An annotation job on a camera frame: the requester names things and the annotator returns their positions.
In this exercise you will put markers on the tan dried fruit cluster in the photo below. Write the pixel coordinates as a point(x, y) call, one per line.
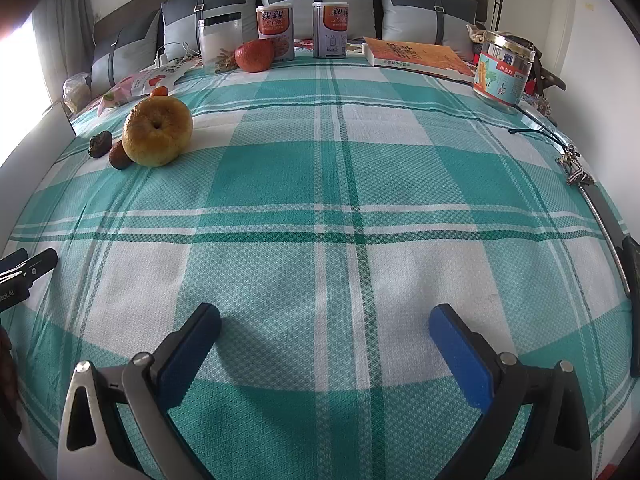
point(226, 61)

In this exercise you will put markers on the silver can red label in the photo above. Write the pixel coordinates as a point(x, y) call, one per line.
point(330, 30)

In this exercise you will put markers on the white power strip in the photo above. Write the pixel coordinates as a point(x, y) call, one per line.
point(162, 61)

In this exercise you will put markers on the floral bed sheet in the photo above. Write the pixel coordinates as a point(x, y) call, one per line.
point(355, 48)

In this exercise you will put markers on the dark red tomato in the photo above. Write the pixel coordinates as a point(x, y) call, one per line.
point(119, 156)

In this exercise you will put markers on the metal key bunch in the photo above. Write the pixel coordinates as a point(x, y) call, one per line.
point(575, 167)

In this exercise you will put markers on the clear jar dark lid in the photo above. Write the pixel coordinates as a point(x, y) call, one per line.
point(220, 35)

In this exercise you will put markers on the clear jar colourful label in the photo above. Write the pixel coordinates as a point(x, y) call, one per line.
point(502, 72)

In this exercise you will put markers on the white board panel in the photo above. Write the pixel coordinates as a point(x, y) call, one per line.
point(30, 140)

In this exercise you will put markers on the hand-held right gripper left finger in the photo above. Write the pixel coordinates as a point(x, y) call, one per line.
point(192, 355)

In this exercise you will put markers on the red and white can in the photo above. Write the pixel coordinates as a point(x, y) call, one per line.
point(275, 27)

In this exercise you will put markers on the dark green tomato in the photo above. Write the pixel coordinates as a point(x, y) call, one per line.
point(100, 145)

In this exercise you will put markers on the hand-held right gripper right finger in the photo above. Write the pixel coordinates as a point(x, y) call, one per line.
point(457, 355)

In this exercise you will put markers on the white printed snack bag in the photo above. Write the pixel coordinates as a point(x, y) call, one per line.
point(142, 82)

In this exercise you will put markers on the clear plastic bag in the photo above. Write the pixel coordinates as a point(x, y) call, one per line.
point(76, 92)

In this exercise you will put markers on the small orange tomato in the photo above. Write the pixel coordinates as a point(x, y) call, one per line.
point(159, 92)

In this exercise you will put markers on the grey curtain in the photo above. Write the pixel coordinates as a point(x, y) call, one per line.
point(62, 20)

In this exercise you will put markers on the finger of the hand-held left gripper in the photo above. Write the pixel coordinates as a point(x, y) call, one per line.
point(12, 260)
point(42, 262)

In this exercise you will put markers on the orange book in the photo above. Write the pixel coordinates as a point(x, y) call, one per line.
point(420, 57)

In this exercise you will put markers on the large yellow apple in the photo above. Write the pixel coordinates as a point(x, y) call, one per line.
point(157, 132)

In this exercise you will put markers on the teal plaid bedsheet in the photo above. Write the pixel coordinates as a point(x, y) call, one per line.
point(325, 210)

